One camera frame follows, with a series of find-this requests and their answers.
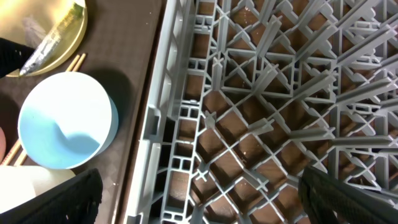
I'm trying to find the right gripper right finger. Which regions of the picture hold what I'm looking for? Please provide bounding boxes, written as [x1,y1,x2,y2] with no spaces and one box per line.
[298,167,397,223]

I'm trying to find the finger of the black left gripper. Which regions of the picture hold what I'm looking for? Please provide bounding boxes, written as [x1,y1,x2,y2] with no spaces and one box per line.
[0,38,35,78]

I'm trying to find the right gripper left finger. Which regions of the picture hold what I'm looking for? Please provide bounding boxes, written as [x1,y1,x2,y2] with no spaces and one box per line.
[1,168,103,223]

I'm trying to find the small white cup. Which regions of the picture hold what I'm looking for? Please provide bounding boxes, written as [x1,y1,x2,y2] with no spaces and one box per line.
[1,166,75,213]

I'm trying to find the green snack wrapper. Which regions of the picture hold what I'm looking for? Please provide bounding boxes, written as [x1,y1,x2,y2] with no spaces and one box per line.
[19,0,86,77]

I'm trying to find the light blue bowl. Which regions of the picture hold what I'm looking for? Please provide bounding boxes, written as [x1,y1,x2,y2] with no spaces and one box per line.
[18,72,119,169]

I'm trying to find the white bowl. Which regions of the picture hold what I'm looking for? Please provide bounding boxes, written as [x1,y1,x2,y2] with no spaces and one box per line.
[0,128,6,162]

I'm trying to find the grey plastic dishwasher rack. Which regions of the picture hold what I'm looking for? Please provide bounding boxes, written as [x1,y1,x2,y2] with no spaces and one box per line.
[123,0,397,223]

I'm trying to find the yellow round plate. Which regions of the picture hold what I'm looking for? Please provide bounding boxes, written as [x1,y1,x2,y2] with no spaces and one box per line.
[1,0,88,77]

